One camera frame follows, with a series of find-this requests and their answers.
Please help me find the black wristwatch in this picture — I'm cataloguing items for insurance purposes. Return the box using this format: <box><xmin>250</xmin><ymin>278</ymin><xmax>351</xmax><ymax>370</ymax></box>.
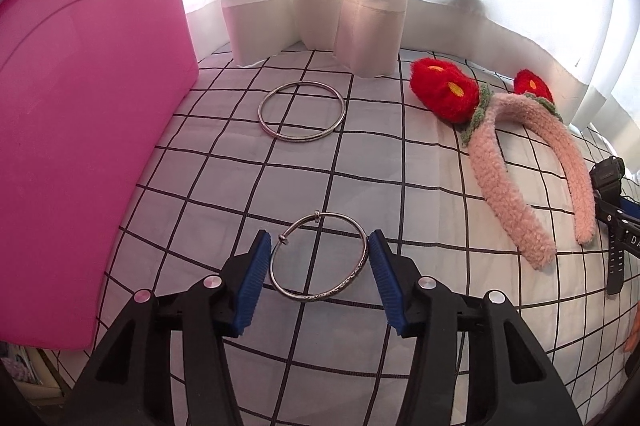
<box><xmin>589</xmin><ymin>157</ymin><xmax>625</xmax><ymax>296</ymax></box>

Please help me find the silver bangle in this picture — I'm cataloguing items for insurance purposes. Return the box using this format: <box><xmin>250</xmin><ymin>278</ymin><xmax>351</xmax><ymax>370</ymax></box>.
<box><xmin>269</xmin><ymin>209</ymin><xmax>369</xmax><ymax>304</ymax></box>
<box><xmin>257</xmin><ymin>80</ymin><xmax>347</xmax><ymax>143</ymax></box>

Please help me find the black grid white cloth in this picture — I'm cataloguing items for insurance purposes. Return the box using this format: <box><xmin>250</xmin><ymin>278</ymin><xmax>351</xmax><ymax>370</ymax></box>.
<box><xmin>47</xmin><ymin>46</ymin><xmax>639</xmax><ymax>425</ymax></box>

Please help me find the pink strawberry plush headband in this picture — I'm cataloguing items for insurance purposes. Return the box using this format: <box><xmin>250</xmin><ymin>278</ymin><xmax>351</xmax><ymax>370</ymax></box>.
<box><xmin>409</xmin><ymin>57</ymin><xmax>598</xmax><ymax>271</ymax></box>

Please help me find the closed silver bangle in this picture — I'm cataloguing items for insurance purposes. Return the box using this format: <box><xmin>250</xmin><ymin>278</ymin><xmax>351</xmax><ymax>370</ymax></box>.
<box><xmin>257</xmin><ymin>80</ymin><xmax>347</xmax><ymax>143</ymax></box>

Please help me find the pink plastic bin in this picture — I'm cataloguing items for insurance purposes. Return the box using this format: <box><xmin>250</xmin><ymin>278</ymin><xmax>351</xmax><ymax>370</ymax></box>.
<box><xmin>1</xmin><ymin>0</ymin><xmax>198</xmax><ymax>349</ymax></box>

